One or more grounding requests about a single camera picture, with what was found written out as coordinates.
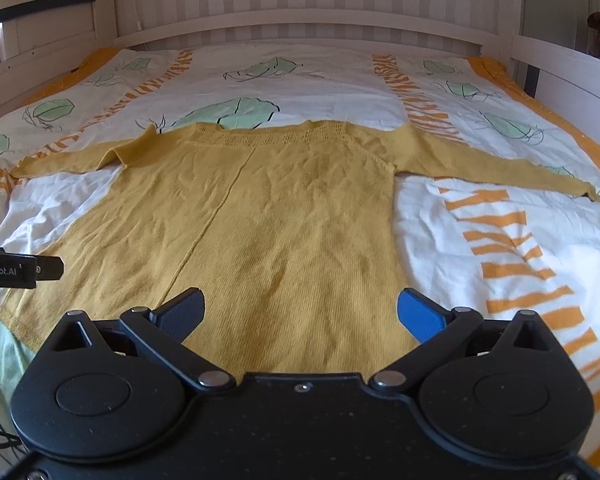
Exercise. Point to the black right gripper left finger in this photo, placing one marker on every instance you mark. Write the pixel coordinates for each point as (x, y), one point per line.
(181, 315)

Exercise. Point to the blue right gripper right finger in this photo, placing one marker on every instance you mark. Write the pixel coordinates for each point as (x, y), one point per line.
(421, 316)

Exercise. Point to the white wooden side shelf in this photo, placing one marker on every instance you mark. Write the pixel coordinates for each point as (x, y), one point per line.
(559, 45)

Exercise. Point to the orange bed sheet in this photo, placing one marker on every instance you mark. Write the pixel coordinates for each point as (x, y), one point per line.
(467, 100)

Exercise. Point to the white wooden bed frame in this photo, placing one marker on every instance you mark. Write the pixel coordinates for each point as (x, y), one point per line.
(46, 39)

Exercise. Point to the mustard yellow knit sweater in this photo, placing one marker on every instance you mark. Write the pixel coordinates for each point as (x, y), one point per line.
(286, 231)

